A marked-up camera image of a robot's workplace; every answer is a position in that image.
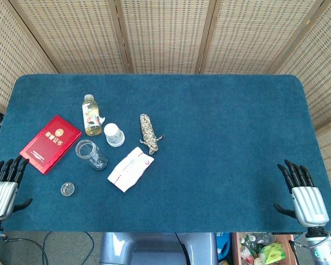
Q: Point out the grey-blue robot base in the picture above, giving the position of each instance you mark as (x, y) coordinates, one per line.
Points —
(149, 248)

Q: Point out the blue plastic container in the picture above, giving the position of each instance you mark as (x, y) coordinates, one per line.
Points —
(223, 245)

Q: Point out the white pink wet wipes pack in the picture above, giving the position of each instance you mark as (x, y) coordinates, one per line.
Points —
(131, 168)

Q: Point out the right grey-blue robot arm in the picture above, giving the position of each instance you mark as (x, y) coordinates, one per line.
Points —
(324, 252)

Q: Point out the yellow drink plastic bottle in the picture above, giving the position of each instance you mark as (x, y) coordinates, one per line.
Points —
(91, 118)

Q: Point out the brown cardboard box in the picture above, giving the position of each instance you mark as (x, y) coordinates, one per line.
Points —
(235, 254)

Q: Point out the green snack packet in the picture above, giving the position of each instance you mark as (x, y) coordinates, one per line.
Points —
(273, 254)

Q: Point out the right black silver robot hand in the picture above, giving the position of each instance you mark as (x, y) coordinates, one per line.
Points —
(309, 204)

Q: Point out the white paper cup stack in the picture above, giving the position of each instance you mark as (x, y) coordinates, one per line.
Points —
(113, 135)

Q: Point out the red certificate book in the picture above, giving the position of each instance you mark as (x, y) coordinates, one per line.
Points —
(49, 143)

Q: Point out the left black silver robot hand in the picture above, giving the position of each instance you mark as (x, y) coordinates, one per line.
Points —
(2, 198)

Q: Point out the clear glass jar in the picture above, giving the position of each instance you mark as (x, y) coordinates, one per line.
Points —
(92, 156)

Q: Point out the blue table cloth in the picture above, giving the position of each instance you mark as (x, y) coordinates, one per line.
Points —
(209, 138)

